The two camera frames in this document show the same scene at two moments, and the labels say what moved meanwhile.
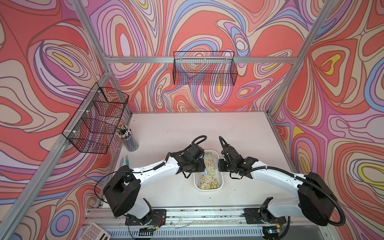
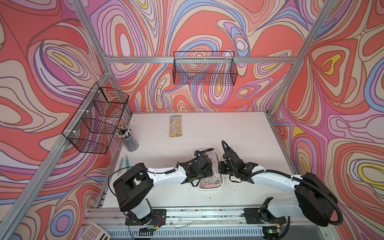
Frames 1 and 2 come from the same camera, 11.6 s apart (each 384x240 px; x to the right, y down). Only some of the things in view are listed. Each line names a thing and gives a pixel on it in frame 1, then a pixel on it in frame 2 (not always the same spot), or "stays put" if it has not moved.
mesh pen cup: (132, 142) stays put
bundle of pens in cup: (123, 132) stays put
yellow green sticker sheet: (209, 178) → (175, 126)
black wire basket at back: (206, 68) stays put
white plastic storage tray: (216, 156) stays put
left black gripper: (202, 167) → (209, 171)
